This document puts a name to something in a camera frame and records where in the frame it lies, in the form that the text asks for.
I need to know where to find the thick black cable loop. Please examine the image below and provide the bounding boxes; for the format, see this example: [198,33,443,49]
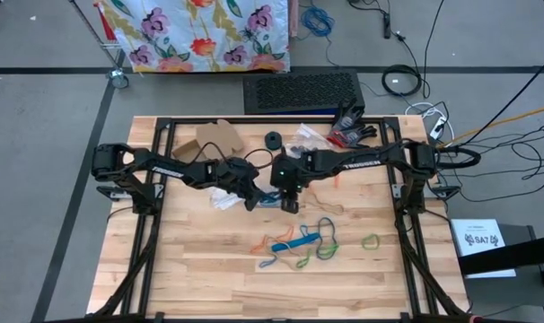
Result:
[435,144,483,170]

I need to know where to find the clear zip bag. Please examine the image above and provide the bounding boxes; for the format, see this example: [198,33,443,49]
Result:
[284,123,337,158]
[242,188,285,210]

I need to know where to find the large blue rubber band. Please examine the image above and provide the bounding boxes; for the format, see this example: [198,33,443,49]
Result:
[314,216,339,261]

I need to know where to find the black perforated computer case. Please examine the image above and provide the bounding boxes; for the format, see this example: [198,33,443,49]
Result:
[242,71,366,117]

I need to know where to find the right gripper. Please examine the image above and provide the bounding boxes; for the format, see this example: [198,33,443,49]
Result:
[270,151,311,215]

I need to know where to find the long black floor cable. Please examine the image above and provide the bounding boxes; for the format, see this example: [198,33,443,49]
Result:
[459,61,544,148]

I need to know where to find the yellow floor cable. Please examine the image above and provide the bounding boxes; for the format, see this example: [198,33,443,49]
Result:
[437,103,544,148]

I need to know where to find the grey side table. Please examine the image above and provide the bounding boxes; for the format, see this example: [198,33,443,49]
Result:
[460,223,544,323]

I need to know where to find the red hanging cloth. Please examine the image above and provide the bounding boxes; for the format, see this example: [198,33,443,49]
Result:
[93,1,118,42]

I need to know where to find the wide blue rubber band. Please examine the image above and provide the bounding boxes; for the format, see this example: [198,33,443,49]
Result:
[270,231,322,253]

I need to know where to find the white power strip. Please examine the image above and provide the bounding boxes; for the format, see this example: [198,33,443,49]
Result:
[405,101,456,141]

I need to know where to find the white paper sign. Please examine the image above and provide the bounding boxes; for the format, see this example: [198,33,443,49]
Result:
[450,218,518,279]

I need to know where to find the small dark round container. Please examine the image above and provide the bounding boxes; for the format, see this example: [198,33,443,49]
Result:
[263,130,285,152]

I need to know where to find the open cardboard box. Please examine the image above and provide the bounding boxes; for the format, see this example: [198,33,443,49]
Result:
[171,118,247,163]

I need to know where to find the pink hanging cloth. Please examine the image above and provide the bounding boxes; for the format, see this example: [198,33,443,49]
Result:
[289,0,299,39]

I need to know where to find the floral print curtain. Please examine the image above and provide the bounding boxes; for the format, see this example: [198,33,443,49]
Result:
[94,0,292,74]

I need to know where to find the black bar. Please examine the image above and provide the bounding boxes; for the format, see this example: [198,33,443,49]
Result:
[458,232,544,277]

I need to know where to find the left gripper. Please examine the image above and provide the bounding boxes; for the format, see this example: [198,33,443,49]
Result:
[214,156,270,213]

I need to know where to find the black cable coil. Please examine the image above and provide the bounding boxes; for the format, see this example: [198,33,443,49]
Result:
[382,64,424,99]

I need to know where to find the stack of clear bags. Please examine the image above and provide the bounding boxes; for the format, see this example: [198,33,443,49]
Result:
[207,185,247,212]

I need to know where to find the blue cable coil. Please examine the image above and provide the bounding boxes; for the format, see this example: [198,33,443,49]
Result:
[300,4,343,68]

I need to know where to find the red resistance band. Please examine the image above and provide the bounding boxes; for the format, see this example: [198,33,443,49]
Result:
[326,124,379,150]

